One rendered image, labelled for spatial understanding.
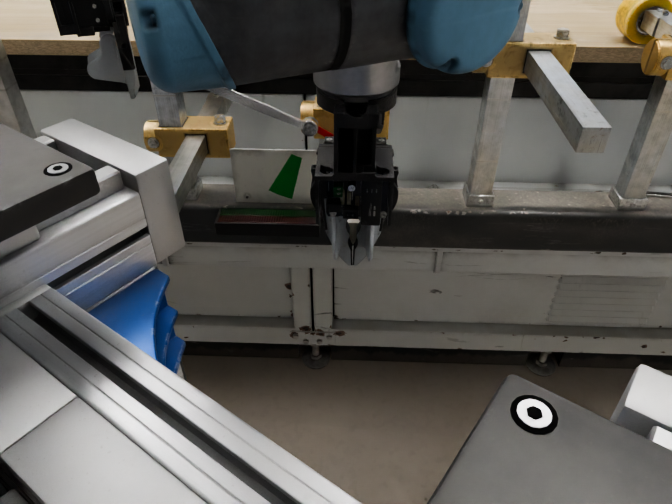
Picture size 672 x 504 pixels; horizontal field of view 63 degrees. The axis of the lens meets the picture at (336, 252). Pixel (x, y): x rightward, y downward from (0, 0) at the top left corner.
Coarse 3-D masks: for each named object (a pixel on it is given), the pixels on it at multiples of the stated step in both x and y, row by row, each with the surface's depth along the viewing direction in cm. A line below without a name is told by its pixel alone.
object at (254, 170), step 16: (240, 160) 88; (256, 160) 88; (272, 160) 88; (304, 160) 88; (240, 176) 90; (256, 176) 90; (272, 176) 90; (304, 176) 90; (240, 192) 92; (256, 192) 92; (272, 192) 92; (304, 192) 92
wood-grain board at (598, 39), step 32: (0, 0) 121; (32, 0) 121; (544, 0) 121; (576, 0) 121; (608, 0) 121; (0, 32) 102; (32, 32) 102; (96, 32) 102; (544, 32) 102; (576, 32) 102; (608, 32) 102
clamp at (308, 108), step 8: (304, 104) 84; (312, 104) 84; (304, 112) 84; (312, 112) 83; (320, 112) 83; (328, 112) 83; (320, 120) 84; (328, 120) 84; (384, 120) 83; (328, 128) 84; (384, 128) 84; (320, 136) 85; (376, 136) 85; (384, 136) 85
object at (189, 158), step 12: (216, 96) 97; (204, 108) 94; (216, 108) 94; (228, 108) 100; (192, 144) 83; (204, 144) 86; (180, 156) 80; (192, 156) 80; (204, 156) 86; (180, 168) 78; (192, 168) 80; (180, 180) 75; (192, 180) 80; (180, 192) 74; (180, 204) 74
